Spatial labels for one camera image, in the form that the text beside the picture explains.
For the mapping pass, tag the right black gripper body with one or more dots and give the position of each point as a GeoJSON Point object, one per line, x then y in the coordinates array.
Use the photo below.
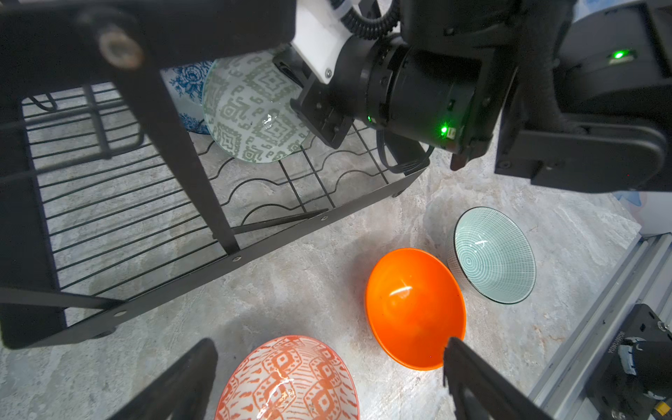
{"type": "Point", "coordinates": [414, 99]}

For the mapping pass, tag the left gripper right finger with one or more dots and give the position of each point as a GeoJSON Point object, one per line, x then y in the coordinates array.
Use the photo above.
{"type": "Point", "coordinates": [480, 392]}

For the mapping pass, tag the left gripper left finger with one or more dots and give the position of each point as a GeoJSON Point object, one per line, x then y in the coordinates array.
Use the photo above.
{"type": "Point", "coordinates": [182, 392]}

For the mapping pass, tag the orange plastic bowl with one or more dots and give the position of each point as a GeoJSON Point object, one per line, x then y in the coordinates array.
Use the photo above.
{"type": "Point", "coordinates": [414, 307]}

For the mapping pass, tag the pink patterned bowl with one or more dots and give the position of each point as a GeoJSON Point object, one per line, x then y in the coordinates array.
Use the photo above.
{"type": "Point", "coordinates": [290, 377]}

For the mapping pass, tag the mint green lined bowl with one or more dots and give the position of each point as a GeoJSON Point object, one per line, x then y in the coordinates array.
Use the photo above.
{"type": "Point", "coordinates": [490, 253]}

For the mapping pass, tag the green patterned bowl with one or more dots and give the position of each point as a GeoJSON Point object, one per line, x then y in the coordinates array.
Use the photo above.
{"type": "Point", "coordinates": [247, 108]}

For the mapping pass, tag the blue floral bowl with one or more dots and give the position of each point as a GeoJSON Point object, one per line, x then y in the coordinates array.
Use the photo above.
{"type": "Point", "coordinates": [185, 85]}

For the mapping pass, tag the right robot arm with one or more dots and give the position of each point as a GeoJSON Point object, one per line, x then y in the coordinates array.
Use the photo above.
{"type": "Point", "coordinates": [581, 105]}

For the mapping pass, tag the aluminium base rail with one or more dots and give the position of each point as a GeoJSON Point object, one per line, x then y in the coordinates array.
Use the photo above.
{"type": "Point", "coordinates": [636, 302]}

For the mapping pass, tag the black wire dish rack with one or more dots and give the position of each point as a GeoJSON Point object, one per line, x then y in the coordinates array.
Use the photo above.
{"type": "Point", "coordinates": [109, 206]}

